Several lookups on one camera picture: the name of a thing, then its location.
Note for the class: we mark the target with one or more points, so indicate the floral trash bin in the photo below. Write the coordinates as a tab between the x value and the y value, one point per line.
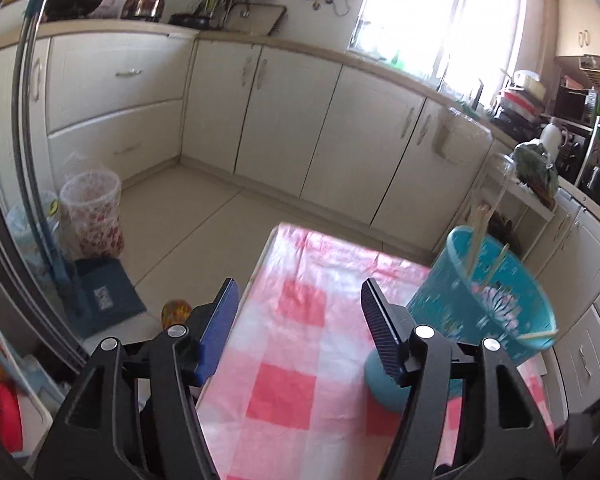
90	215

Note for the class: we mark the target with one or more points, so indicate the yellow floral slipper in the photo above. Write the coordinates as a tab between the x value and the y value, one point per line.
175	312

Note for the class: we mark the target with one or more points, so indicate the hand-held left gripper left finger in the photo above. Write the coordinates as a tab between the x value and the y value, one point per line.
220	320

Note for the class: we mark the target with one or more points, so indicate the black microwave oven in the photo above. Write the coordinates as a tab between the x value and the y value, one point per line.
572	102

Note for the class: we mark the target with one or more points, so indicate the metal counter shelf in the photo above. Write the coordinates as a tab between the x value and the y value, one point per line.
592	140

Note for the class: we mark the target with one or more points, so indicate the blue and cream shoe rack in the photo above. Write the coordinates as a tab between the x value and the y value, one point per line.
15	360

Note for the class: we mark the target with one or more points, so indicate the pink checked tablecloth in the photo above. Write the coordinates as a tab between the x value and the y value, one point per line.
290	385

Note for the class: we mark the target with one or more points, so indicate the white thermos bottle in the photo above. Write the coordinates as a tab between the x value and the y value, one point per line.
551	137

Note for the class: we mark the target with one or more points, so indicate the kitchen window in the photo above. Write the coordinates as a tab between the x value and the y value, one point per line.
420	10

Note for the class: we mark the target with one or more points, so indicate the cream wall cabinet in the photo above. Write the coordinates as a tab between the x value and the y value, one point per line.
585	25

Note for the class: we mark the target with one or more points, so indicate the white hanging bag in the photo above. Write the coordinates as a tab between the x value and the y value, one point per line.
460	135

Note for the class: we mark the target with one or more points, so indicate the green plastic bag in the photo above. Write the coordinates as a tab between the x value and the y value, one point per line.
535	170

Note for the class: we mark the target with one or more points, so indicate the blue perforated plastic basket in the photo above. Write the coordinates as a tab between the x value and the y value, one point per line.
430	310

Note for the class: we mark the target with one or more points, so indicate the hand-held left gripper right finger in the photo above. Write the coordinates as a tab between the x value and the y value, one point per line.
380	325

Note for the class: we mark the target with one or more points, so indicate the black frying pan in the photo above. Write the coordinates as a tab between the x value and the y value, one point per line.
190	20

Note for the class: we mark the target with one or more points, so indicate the bundle of wooden chopsticks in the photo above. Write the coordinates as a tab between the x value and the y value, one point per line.
477	230

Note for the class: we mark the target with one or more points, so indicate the cream kitchen base cabinets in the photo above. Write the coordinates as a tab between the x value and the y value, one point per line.
290	110

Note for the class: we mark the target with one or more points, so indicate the dish rack with dishes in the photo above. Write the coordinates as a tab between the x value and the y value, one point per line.
520	102

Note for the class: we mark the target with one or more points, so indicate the white storage trolley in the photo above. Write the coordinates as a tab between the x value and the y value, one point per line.
530	200

